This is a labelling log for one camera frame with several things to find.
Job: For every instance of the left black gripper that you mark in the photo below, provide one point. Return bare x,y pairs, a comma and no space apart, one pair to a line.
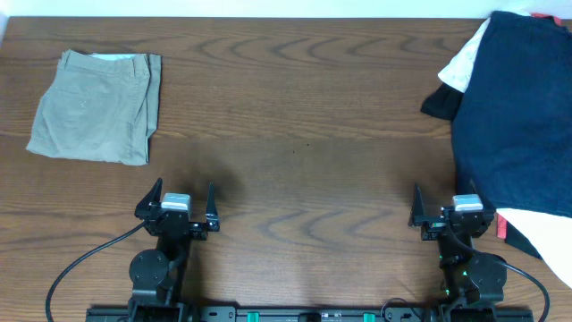
177,224

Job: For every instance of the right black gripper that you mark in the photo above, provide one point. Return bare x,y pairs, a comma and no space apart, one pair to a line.
453,224

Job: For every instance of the navy blue shorts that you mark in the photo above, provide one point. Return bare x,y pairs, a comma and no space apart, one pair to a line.
512,132

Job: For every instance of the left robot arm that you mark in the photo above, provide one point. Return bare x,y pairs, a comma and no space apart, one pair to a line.
157,274

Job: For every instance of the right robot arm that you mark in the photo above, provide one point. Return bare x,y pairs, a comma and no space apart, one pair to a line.
472,280

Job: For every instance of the black garment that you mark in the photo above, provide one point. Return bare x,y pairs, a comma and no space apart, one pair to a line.
443,104

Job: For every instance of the folded khaki shorts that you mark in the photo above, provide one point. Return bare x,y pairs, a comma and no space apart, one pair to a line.
100,107

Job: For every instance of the white printed t-shirt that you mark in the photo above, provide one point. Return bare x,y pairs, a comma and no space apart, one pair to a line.
458,71

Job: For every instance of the red garment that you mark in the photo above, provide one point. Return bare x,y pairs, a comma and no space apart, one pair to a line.
556,20

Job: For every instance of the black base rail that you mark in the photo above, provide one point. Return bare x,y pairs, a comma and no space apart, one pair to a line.
231,314

